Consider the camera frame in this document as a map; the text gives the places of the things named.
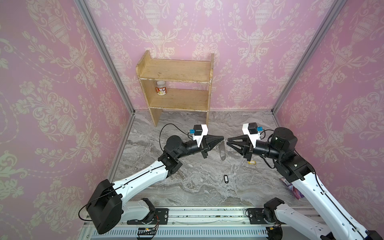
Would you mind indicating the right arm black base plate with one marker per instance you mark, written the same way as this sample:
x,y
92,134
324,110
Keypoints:
x,y
261,216

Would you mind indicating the silver metal key holder plate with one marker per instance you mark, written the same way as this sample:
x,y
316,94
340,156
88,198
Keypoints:
x,y
222,151

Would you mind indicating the purple snack packet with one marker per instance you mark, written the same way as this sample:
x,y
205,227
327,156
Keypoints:
x,y
297,194

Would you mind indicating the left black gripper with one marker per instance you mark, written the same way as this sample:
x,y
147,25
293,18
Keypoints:
x,y
205,146

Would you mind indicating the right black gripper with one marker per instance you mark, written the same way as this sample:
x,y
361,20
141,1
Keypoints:
x,y
247,147

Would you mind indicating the white jar red label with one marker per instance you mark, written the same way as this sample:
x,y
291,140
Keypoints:
x,y
161,88

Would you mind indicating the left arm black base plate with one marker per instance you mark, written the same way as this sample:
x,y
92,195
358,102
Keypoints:
x,y
159,216

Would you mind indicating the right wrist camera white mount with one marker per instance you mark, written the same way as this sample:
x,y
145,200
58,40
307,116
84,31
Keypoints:
x,y
253,131

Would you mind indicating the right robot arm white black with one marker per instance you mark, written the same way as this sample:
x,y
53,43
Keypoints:
x,y
280,147

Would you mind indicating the wooden two-tier shelf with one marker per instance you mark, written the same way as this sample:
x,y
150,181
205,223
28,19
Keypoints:
x,y
150,71

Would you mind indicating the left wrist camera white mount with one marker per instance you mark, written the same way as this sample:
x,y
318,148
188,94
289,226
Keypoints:
x,y
198,133

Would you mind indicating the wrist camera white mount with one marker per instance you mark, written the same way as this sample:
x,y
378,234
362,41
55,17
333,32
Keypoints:
x,y
198,133
253,131

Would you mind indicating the aluminium front rail frame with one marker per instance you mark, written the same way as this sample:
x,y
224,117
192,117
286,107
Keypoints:
x,y
203,223

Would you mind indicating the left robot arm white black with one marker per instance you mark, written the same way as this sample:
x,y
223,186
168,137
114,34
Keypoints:
x,y
111,203

